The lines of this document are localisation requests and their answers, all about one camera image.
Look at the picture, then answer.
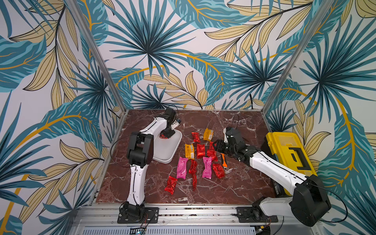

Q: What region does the narrow red tea bag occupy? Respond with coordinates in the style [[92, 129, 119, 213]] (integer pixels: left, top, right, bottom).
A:
[[207, 142, 218, 162]]

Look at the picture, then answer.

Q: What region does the aluminium front rail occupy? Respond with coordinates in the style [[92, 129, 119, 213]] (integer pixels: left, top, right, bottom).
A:
[[73, 203, 246, 227]]

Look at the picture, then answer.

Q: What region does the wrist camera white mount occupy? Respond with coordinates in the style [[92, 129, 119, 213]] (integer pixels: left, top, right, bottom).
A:
[[223, 127, 232, 144], [171, 118, 181, 130]]

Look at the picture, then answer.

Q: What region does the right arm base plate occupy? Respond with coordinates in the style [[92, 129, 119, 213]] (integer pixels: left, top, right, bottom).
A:
[[234, 207, 278, 224]]

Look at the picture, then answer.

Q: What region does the pink tea bag packet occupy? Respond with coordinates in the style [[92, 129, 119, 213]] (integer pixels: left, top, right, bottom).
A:
[[202, 157, 212, 179]]

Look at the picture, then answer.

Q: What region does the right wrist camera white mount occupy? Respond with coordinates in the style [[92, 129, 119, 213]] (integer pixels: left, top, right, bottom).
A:
[[223, 127, 232, 144]]

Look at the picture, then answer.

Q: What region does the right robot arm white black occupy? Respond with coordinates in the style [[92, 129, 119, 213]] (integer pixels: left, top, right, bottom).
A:
[[213, 127, 332, 227]]

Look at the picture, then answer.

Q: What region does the long thin red tea bag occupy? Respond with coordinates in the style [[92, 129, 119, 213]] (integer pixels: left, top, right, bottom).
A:
[[192, 174, 197, 191]]

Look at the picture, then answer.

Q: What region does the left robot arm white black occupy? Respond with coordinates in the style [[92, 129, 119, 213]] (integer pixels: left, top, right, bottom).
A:
[[118, 108, 182, 223]]

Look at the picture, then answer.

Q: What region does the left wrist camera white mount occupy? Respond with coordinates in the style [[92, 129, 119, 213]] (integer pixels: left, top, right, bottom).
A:
[[171, 118, 181, 130]]

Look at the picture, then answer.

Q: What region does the adjustable wrench orange handle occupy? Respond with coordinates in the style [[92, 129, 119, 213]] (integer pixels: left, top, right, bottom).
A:
[[221, 153, 228, 170]]

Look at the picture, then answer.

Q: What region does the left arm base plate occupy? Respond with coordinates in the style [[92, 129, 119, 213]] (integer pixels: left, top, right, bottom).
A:
[[117, 207, 159, 224]]

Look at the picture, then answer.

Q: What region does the small red tea bag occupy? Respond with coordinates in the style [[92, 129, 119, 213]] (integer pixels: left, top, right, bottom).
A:
[[189, 159, 198, 175]]

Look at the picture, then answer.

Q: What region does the yellow black toolbox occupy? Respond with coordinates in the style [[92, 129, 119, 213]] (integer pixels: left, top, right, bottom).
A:
[[265, 131, 325, 197]]

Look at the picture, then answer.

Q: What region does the white plastic storage box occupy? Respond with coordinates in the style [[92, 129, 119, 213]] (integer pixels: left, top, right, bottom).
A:
[[153, 130, 183, 164]]

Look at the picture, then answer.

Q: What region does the yellow orange tea bag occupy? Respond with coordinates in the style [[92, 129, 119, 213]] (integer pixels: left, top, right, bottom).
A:
[[185, 144, 195, 160]]

